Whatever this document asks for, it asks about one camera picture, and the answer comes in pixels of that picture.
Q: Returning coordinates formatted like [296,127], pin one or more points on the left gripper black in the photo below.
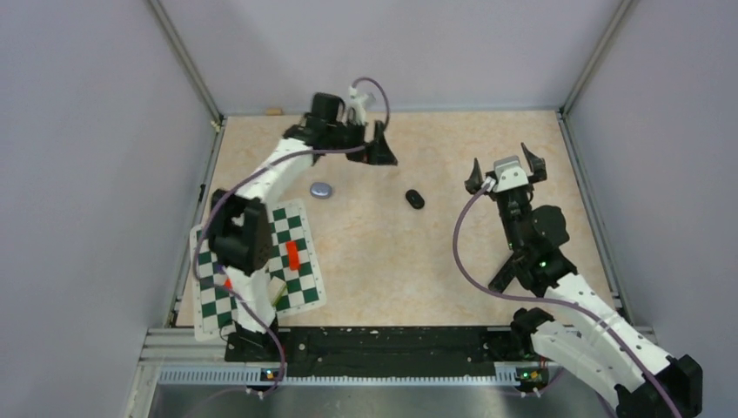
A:
[379,152]

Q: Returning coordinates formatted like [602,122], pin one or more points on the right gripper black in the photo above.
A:
[537,165]

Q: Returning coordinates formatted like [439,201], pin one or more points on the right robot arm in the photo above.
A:
[561,318]

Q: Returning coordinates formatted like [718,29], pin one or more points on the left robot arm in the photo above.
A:
[238,230]

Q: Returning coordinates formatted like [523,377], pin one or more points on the orange rectangular block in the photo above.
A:
[294,261]

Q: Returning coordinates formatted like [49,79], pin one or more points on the green white chess mat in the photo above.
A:
[296,283]

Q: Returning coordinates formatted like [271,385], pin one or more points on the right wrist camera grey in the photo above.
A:
[509,174]

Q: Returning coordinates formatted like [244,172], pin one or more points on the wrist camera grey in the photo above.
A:
[357,105]
[509,174]

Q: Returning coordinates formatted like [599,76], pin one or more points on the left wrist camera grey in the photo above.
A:
[357,105]

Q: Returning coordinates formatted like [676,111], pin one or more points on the wooden cork at wall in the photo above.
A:
[274,111]

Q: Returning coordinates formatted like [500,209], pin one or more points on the aluminium frame post left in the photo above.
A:
[184,58]

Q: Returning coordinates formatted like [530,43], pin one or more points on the aluminium frame post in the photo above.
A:
[601,48]
[184,58]

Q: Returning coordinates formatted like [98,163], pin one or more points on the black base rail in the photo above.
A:
[392,352]

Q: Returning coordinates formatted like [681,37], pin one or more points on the aluminium frame post right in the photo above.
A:
[601,48]

